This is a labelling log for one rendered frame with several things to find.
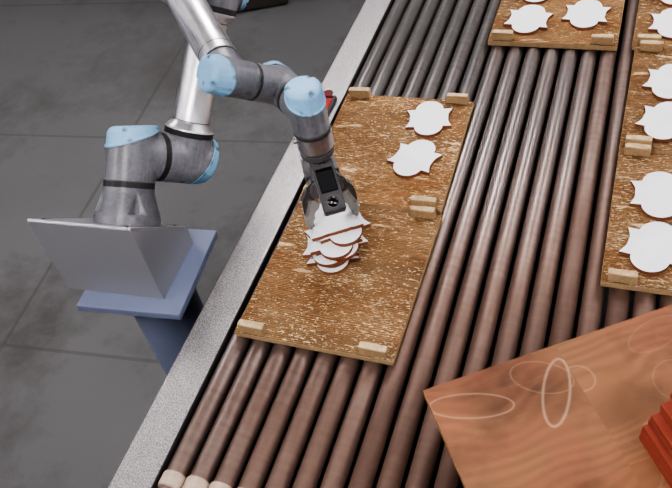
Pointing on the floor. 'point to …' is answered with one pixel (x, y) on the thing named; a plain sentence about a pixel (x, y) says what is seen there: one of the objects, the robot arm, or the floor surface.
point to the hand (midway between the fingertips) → (334, 221)
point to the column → (182, 313)
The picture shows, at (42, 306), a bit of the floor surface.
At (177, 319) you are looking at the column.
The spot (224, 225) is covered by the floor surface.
